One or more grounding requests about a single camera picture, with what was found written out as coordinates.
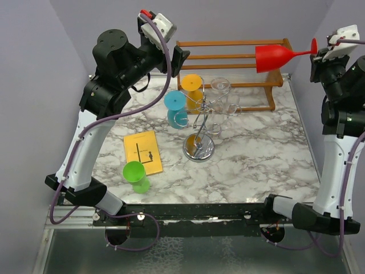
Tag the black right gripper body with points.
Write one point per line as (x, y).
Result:
(325, 71)

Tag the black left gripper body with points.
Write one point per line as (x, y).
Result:
(161, 64)

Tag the yellow plastic wine glass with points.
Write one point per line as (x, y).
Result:
(191, 83)

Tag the blue plastic wine glass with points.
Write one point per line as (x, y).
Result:
(177, 115)

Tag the red plastic wine glass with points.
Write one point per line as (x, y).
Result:
(272, 57)

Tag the clear wine glass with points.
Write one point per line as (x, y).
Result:
(232, 105)
(221, 87)

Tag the green plastic wine glass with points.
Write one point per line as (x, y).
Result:
(134, 173)

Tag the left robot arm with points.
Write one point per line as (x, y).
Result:
(119, 66)

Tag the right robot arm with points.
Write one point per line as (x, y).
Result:
(343, 130)

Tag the wooden slatted rack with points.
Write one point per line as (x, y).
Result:
(234, 61)

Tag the chrome wine glass rack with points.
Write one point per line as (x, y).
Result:
(199, 146)

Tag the yellow book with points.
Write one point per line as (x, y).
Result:
(142, 147)

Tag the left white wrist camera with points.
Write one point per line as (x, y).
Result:
(163, 24)

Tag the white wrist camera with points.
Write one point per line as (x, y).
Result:
(163, 24)
(342, 42)

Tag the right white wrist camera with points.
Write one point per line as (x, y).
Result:
(342, 42)

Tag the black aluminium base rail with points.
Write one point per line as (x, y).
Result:
(178, 220)

